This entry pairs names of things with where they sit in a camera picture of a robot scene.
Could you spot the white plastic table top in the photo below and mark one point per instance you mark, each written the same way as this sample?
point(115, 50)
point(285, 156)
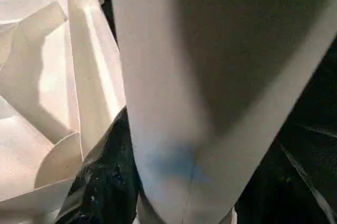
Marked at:
point(52, 76)

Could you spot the black plastic mat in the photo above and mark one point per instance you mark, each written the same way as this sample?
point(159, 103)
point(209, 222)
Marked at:
point(323, 90)

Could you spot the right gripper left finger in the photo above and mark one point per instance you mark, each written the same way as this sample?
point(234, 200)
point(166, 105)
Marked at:
point(105, 182)

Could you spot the white plastic table leg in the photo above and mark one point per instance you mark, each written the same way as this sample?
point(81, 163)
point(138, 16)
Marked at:
point(210, 76)

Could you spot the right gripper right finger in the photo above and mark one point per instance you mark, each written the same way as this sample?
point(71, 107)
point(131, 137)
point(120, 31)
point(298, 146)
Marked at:
point(276, 197)

